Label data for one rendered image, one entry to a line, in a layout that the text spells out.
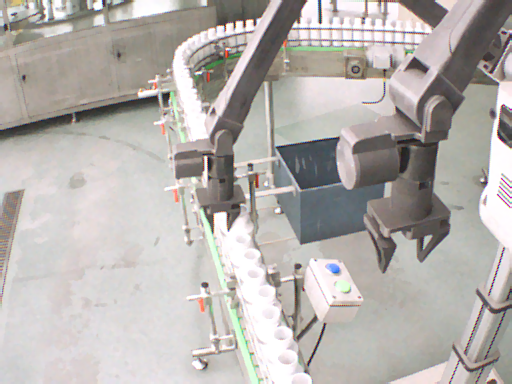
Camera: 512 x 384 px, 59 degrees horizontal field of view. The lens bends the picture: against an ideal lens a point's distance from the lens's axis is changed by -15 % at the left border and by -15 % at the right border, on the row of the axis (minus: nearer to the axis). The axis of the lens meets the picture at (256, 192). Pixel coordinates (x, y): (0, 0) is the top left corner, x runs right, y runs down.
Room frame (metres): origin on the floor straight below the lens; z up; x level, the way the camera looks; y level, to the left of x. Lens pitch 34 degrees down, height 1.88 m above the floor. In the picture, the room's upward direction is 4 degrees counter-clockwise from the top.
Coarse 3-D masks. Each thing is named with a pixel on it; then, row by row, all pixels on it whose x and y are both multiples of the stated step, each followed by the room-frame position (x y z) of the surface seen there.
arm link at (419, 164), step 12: (396, 144) 0.50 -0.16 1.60; (408, 144) 0.50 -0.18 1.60; (420, 144) 0.50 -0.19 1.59; (432, 144) 0.50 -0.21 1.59; (408, 156) 0.50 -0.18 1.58; (420, 156) 0.49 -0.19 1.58; (432, 156) 0.50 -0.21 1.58; (408, 168) 0.50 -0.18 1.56; (420, 168) 0.49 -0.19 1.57; (432, 168) 0.50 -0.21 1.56; (408, 180) 0.50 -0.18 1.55; (420, 180) 0.49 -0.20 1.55
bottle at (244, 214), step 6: (246, 210) 0.96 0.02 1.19; (240, 216) 0.93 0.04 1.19; (246, 216) 0.94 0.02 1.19; (234, 222) 0.94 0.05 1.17; (240, 222) 0.93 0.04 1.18; (246, 222) 0.94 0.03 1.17; (252, 222) 0.96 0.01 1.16; (234, 228) 0.93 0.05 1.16; (240, 228) 0.93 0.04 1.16; (246, 228) 0.93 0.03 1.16; (252, 228) 0.94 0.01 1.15; (228, 234) 0.94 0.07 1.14; (234, 234) 0.92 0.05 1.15; (252, 234) 0.94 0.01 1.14; (252, 240) 0.93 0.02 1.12; (252, 246) 0.93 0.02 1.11
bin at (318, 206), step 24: (288, 144) 1.69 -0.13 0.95; (312, 144) 1.71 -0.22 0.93; (336, 144) 1.73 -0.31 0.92; (288, 168) 1.69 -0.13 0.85; (312, 168) 1.71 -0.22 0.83; (336, 168) 1.73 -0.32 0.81; (264, 192) 1.41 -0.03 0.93; (288, 192) 1.51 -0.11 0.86; (312, 192) 1.39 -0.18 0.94; (336, 192) 1.40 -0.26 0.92; (360, 192) 1.42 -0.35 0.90; (288, 216) 1.51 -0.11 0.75; (312, 216) 1.39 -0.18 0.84; (336, 216) 1.40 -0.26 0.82; (360, 216) 1.42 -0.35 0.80; (312, 240) 1.39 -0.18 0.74
